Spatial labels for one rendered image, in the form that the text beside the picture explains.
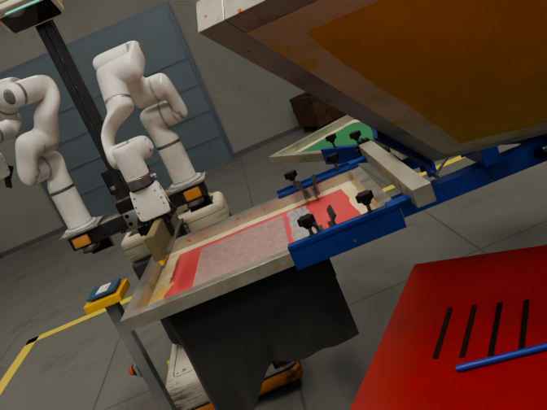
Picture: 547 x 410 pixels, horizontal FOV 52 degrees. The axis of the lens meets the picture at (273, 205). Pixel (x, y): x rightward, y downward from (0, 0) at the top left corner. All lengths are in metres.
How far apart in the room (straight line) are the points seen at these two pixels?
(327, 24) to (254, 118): 8.85
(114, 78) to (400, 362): 1.38
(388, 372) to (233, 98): 8.89
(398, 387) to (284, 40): 0.41
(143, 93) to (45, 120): 0.35
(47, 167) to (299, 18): 1.66
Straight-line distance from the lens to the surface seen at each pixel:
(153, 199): 1.70
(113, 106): 1.80
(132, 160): 1.67
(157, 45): 9.44
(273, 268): 1.45
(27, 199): 10.20
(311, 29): 0.66
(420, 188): 1.40
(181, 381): 2.71
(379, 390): 0.65
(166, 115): 2.10
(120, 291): 1.92
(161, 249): 1.58
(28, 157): 2.13
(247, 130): 9.51
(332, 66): 0.75
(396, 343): 0.71
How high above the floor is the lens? 1.49
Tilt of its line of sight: 15 degrees down
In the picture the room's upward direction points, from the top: 23 degrees counter-clockwise
